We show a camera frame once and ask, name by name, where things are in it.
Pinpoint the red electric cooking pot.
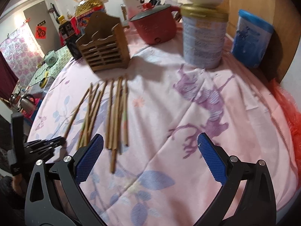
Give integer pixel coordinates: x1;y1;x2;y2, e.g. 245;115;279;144
130;3;180;45

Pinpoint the dark red hanging garment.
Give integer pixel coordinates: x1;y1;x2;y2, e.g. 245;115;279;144
0;52;18;100

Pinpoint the painted wooden chopstick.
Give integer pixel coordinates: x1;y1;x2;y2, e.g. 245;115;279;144
123;76;128;146

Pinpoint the blue plastic package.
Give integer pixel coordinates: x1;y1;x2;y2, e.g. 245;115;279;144
231;9;274;68

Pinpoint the yellow round object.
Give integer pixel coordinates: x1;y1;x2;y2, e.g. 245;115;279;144
39;70;49;89

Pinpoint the orange red plastic bag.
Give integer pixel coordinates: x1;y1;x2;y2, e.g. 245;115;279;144
269;79;301;188

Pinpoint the dark soy sauce bottle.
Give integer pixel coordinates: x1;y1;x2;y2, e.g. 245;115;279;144
58;15;82;60

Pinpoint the wooden slatted utensil holder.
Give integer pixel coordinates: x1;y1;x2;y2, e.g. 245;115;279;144
76;11;131;72

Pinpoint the stainless steel kettle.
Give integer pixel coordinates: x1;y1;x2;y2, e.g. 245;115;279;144
20;94;39;115

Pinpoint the pink floral hanging curtain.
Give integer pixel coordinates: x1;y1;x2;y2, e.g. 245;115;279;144
1;24;44;87

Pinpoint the pink floral tablecloth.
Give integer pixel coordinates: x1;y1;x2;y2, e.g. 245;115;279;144
29;32;298;225

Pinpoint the milk powder tin gold lid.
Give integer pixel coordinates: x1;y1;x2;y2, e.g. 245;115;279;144
181;4;229;69

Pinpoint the red fu door decoration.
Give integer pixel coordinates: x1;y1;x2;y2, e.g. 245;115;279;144
35;24;47;39

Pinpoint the mint green small appliance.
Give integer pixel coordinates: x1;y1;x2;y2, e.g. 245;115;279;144
44;50;58;67

